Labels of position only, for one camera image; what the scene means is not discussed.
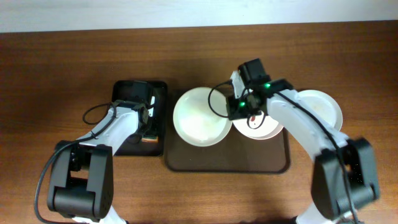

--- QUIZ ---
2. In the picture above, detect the orange green scrub sponge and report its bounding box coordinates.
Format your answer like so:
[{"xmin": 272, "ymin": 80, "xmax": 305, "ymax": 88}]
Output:
[{"xmin": 141, "ymin": 136, "xmax": 159, "ymax": 143}]

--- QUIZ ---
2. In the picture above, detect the white plate with red sauce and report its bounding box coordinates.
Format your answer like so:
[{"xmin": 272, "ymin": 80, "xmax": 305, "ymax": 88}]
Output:
[{"xmin": 233, "ymin": 113, "xmax": 283, "ymax": 140}]

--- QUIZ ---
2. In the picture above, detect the cream plate with red stain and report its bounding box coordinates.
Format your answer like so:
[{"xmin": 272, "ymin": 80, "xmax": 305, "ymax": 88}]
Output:
[{"xmin": 172, "ymin": 87, "xmax": 232, "ymax": 147}]

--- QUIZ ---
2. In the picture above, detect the light blue stained plate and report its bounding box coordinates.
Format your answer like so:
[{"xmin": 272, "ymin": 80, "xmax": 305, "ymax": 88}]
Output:
[{"xmin": 298, "ymin": 90, "xmax": 343, "ymax": 131}]

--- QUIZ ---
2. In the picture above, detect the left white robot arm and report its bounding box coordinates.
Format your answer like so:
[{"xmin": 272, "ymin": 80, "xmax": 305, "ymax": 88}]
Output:
[{"xmin": 45, "ymin": 80, "xmax": 167, "ymax": 223}]

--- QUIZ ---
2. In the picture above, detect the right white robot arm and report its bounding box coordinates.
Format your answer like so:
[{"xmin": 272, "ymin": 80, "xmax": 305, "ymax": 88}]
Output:
[{"xmin": 226, "ymin": 58, "xmax": 381, "ymax": 223}]

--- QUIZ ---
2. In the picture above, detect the small black water tray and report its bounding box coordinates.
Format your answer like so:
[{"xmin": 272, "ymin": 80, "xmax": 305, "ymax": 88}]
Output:
[{"xmin": 112, "ymin": 80, "xmax": 167, "ymax": 156}]

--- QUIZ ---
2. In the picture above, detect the large brown serving tray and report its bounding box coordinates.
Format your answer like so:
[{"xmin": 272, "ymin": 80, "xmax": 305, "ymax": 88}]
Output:
[{"xmin": 164, "ymin": 90, "xmax": 290, "ymax": 174}]

